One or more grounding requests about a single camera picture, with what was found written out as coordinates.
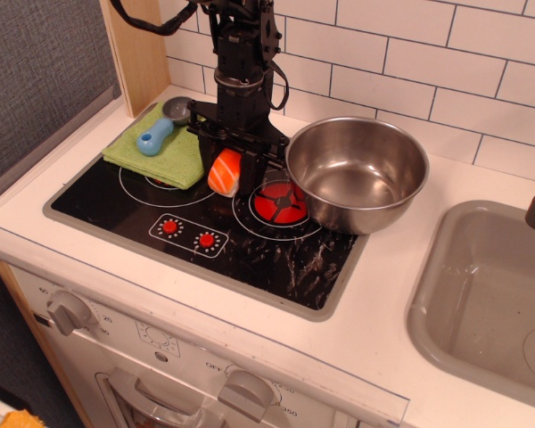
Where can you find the grey oven dial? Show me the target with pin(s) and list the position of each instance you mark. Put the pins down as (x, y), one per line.
(247, 394)
(68, 312)

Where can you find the left grey oven dial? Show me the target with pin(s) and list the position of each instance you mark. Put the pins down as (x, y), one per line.
(68, 312)

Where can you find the orange salmon sushi toy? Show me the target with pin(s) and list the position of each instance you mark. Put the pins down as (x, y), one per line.
(224, 175)

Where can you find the red stove knob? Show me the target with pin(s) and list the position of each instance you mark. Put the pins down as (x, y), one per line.
(169, 227)
(207, 241)

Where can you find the blue handled grey scoop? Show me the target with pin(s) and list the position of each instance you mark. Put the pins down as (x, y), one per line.
(175, 113)

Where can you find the grey oven door handle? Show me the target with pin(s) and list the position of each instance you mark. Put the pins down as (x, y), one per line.
(140, 408)

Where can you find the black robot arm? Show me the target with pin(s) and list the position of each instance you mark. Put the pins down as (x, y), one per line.
(245, 40)

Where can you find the yellow object at corner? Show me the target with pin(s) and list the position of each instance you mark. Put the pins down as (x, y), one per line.
(21, 419)

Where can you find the stainless steel bowl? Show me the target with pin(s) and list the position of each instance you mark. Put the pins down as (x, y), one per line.
(358, 175)

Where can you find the black toy stovetop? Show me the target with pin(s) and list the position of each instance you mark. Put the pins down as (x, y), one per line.
(266, 246)

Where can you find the right red stove knob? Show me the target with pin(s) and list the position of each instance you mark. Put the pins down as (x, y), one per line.
(207, 241)

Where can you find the right grey oven dial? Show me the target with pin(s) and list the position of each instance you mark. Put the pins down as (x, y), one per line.
(247, 394)

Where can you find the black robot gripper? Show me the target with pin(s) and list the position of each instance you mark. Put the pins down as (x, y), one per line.
(239, 120)

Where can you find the grey toy sink basin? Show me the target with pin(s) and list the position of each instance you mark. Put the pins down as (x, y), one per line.
(473, 313)

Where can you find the green cloth napkin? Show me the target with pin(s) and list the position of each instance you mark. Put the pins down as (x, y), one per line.
(178, 163)

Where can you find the left red stove knob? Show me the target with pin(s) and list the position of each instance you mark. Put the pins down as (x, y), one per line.
(169, 227)

